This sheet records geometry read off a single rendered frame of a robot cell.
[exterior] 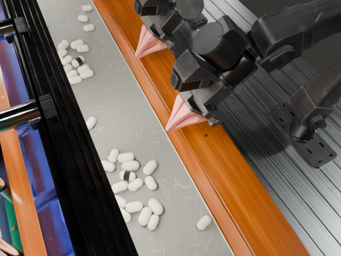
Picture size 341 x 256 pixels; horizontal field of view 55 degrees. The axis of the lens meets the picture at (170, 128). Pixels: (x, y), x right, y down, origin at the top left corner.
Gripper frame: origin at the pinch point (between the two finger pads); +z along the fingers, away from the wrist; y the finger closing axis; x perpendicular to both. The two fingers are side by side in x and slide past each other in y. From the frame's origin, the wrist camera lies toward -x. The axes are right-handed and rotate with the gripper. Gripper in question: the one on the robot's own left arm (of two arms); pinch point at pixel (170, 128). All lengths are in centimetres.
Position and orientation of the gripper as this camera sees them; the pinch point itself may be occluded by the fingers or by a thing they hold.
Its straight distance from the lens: 64.4
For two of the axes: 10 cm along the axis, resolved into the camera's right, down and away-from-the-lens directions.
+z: -6.9, 6.3, 3.5
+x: 5.8, 2.1, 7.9
